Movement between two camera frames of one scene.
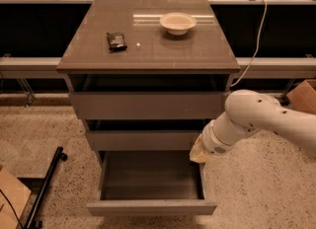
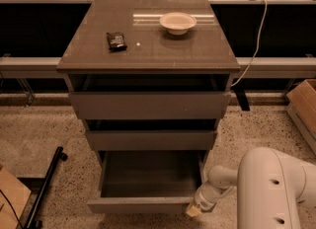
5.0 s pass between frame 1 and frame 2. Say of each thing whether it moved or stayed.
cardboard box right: stayed
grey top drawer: stayed
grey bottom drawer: stayed
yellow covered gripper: moved
